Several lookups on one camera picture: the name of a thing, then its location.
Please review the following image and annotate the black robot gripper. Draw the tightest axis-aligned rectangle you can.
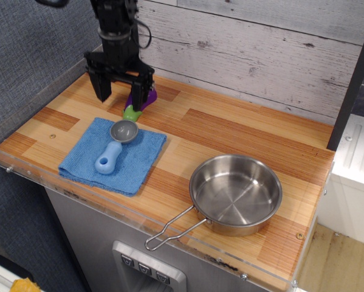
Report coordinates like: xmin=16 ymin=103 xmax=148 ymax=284
xmin=84 ymin=29 xmax=154 ymax=111

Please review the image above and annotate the purple toy eggplant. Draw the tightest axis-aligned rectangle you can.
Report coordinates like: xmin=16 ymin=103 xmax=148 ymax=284
xmin=122 ymin=89 xmax=157 ymax=122

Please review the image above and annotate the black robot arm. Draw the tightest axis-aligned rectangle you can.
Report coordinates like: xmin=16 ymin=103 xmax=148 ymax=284
xmin=84 ymin=1 xmax=154 ymax=112

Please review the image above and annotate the stainless steel pot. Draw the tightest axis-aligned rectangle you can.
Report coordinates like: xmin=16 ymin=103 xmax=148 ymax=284
xmin=145 ymin=154 xmax=283 ymax=251

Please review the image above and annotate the blue grey toy scoop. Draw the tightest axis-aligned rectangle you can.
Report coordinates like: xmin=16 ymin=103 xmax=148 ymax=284
xmin=95 ymin=119 xmax=139 ymax=175

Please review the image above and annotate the blue folded cloth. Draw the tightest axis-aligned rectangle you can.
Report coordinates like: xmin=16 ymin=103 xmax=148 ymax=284
xmin=58 ymin=117 xmax=167 ymax=197

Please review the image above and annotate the grey cabinet front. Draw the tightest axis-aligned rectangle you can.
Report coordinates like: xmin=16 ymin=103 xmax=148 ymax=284
xmin=46 ymin=189 xmax=263 ymax=291

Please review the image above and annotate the silver control panel with buttons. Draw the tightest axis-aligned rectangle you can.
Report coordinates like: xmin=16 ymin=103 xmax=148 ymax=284
xmin=112 ymin=240 xmax=187 ymax=291

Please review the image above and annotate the yellow tape lump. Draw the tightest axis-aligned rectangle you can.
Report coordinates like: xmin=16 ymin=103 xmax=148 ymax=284
xmin=9 ymin=278 xmax=41 ymax=292

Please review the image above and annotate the black left frame post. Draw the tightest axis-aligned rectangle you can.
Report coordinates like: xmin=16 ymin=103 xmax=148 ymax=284
xmin=95 ymin=1 xmax=139 ymax=71

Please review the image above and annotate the black frame post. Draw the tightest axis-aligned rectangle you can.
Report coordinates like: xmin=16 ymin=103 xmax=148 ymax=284
xmin=326 ymin=44 xmax=364 ymax=151
xmin=95 ymin=1 xmax=139 ymax=71

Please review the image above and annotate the black right frame post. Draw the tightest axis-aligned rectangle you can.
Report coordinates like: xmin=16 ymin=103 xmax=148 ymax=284
xmin=326 ymin=44 xmax=364 ymax=151

